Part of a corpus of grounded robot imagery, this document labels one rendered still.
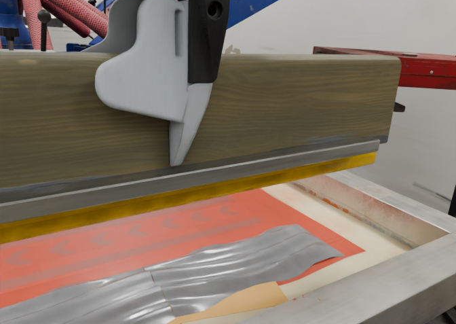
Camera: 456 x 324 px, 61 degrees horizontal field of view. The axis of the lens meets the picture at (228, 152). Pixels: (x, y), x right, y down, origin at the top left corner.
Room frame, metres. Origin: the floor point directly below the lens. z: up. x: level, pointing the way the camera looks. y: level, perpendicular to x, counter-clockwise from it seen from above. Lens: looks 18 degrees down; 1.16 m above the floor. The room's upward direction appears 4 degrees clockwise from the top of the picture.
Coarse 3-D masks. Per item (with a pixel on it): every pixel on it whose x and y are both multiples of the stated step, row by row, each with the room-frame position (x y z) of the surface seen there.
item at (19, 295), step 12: (120, 264) 0.29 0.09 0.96; (132, 264) 0.29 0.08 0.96; (72, 276) 0.27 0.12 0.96; (84, 276) 0.27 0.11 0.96; (96, 276) 0.27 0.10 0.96; (24, 288) 0.25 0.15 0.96; (36, 288) 0.25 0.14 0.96; (48, 288) 0.25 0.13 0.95; (0, 300) 0.24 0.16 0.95; (12, 300) 0.24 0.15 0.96; (24, 300) 0.24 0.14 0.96
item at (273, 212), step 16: (240, 192) 0.46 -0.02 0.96; (256, 192) 0.47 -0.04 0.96; (256, 208) 0.42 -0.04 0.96; (272, 208) 0.42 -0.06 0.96; (288, 208) 0.43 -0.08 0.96; (272, 224) 0.38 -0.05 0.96; (288, 224) 0.38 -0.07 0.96; (304, 224) 0.39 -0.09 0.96; (320, 224) 0.39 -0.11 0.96; (208, 240) 0.34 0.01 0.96; (224, 240) 0.34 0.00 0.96; (336, 240) 0.36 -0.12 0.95; (144, 256) 0.30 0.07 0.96; (160, 256) 0.31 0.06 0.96; (176, 256) 0.31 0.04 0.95; (304, 272) 0.30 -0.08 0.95
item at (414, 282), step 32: (320, 192) 0.46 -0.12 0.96; (352, 192) 0.42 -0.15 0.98; (384, 192) 0.41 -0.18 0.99; (384, 224) 0.38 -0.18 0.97; (416, 224) 0.35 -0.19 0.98; (448, 224) 0.34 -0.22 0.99; (416, 256) 0.28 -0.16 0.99; (448, 256) 0.28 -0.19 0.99; (320, 288) 0.23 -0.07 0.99; (352, 288) 0.23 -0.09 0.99; (384, 288) 0.23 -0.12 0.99; (416, 288) 0.24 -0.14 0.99; (448, 288) 0.26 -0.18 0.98; (256, 320) 0.19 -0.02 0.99; (288, 320) 0.19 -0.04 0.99; (320, 320) 0.20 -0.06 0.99; (352, 320) 0.20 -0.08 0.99; (384, 320) 0.21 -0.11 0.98; (416, 320) 0.24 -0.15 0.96
